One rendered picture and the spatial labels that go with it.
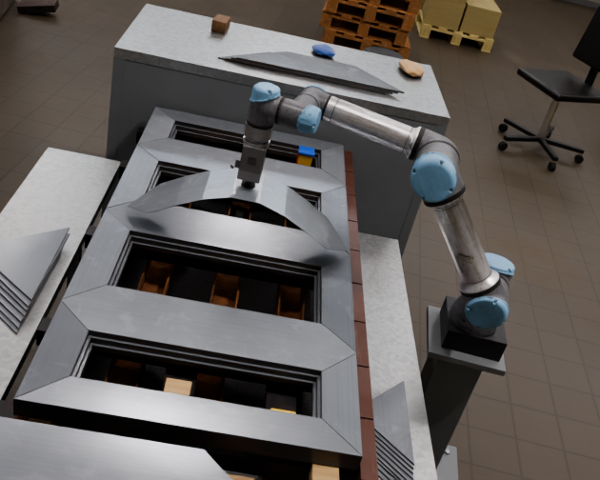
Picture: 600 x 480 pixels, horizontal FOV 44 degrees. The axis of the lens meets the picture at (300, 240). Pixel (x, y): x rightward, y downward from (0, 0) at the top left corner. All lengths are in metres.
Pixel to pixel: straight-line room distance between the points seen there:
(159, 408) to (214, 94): 1.56
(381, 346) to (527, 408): 1.26
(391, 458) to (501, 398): 1.51
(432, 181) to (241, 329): 0.61
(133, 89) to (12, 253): 1.03
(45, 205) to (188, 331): 0.81
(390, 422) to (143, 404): 0.66
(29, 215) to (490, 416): 1.97
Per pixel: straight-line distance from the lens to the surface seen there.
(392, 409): 2.00
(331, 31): 6.46
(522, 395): 3.42
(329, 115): 2.08
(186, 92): 2.92
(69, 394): 1.66
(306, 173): 2.64
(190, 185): 2.18
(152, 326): 1.84
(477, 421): 3.19
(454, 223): 2.00
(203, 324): 1.86
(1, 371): 1.88
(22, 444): 1.59
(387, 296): 2.45
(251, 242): 2.19
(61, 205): 2.46
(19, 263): 2.14
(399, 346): 2.26
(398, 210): 3.12
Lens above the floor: 2.06
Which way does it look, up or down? 32 degrees down
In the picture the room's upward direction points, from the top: 14 degrees clockwise
